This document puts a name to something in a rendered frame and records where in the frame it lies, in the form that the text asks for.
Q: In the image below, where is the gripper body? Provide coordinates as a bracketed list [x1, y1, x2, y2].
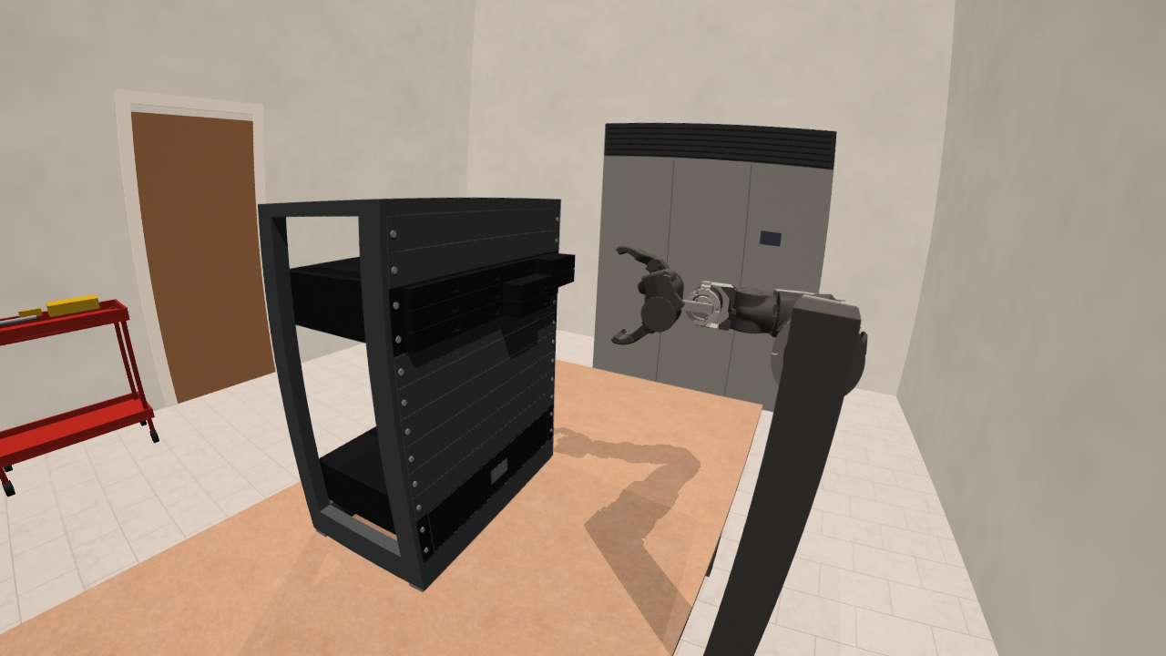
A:
[638, 269, 712, 332]

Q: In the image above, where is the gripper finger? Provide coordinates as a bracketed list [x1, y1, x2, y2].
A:
[616, 245, 670, 273]
[611, 323, 655, 344]

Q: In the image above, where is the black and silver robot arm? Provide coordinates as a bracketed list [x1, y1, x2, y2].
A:
[684, 281, 868, 396]

